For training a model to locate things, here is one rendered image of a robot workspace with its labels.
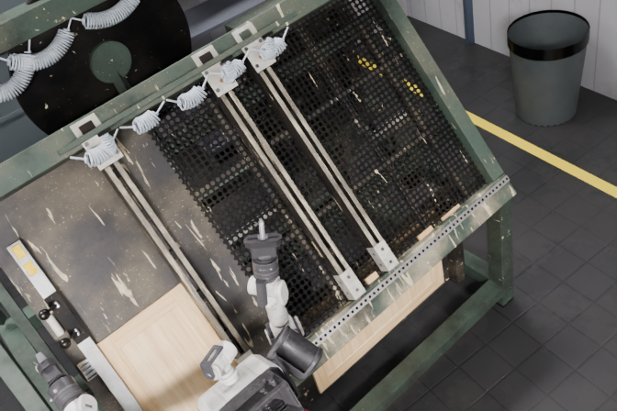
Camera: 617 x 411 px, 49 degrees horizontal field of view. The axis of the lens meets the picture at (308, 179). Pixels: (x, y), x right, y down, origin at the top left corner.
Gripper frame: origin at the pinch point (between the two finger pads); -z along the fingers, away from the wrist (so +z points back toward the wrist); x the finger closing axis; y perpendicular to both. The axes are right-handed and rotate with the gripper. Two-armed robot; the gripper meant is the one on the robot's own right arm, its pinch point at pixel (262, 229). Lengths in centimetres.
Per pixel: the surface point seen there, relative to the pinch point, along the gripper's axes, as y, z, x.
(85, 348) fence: 3, 44, 66
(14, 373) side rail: -7, 43, 88
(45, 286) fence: 12, 22, 78
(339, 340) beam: 24, 70, -26
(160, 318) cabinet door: 16, 44, 41
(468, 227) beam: 66, 49, -93
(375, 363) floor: 83, 140, -52
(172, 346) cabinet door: 12, 54, 38
